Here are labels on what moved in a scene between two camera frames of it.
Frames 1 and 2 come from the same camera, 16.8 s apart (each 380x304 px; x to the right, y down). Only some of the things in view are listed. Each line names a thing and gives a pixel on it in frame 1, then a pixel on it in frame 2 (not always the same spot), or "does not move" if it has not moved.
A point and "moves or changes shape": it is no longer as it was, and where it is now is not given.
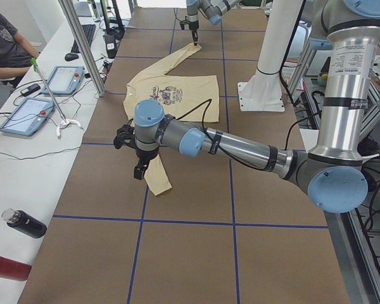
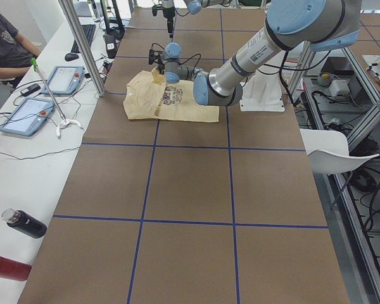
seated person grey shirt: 9,53 does not move
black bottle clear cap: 25,223 does not move
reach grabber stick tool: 64,120 does not move
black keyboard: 88,31 does not move
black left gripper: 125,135 -> 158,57
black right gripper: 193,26 -> 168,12
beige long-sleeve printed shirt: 196,97 moves or changes shape
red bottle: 7,268 does not move
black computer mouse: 71,56 does not move
